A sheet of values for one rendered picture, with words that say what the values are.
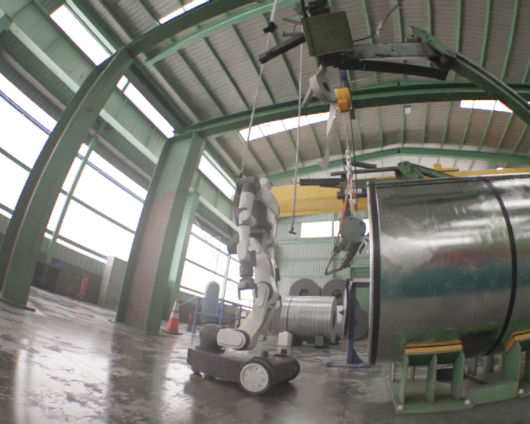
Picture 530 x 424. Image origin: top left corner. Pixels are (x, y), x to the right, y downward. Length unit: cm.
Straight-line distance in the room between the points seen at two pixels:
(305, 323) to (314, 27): 621
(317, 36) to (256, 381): 169
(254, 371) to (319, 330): 523
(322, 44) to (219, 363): 173
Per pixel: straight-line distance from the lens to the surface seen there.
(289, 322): 679
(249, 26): 1334
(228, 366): 163
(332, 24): 126
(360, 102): 451
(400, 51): 166
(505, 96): 184
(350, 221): 151
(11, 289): 314
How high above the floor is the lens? 38
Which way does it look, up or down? 25 degrees up
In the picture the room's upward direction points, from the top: 7 degrees clockwise
